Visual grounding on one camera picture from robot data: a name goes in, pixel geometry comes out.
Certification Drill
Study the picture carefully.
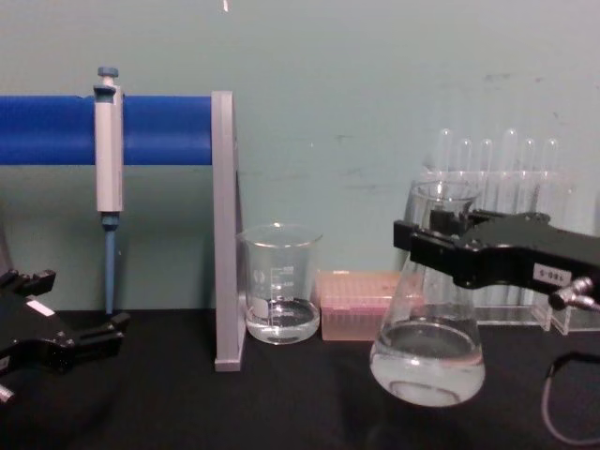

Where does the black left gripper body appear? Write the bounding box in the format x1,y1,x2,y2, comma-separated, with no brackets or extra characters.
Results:
0,294,80,382

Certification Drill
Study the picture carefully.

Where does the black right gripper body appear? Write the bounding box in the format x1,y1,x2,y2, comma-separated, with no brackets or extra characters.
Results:
468,212,600,295

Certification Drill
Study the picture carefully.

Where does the clear glass conical flask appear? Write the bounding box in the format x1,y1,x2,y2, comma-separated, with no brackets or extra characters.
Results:
368,180,487,408

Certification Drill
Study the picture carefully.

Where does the clear acrylic test tube rack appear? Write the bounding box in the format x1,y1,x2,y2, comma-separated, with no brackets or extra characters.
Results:
418,167,600,335

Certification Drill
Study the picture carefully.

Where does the clear test tube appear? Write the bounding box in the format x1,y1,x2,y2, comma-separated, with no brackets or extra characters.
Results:
478,137,495,215
522,138,540,215
501,127,519,216
457,138,474,188
544,137,562,226
437,127,456,187

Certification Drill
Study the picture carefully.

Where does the pink pipette tip box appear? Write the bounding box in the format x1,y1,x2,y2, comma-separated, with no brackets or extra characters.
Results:
314,268,426,342

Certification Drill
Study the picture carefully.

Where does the clear glass beaker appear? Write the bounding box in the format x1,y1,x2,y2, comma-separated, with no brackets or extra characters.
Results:
234,223,325,347

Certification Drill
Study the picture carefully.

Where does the white and blue pipette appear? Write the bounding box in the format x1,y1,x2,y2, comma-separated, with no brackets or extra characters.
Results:
92,66,126,315

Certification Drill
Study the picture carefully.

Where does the blue pipette stand bar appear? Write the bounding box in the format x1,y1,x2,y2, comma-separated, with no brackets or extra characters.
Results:
0,94,213,167

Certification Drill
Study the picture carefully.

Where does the grey pipette stand upright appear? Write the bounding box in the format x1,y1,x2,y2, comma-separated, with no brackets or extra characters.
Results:
210,90,248,374

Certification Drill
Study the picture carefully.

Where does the black table cloth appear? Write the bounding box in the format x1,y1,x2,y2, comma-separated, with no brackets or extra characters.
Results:
0,307,600,450

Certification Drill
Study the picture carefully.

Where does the right gripper cable, silver plug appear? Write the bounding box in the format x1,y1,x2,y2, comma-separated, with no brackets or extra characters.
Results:
541,275,600,443

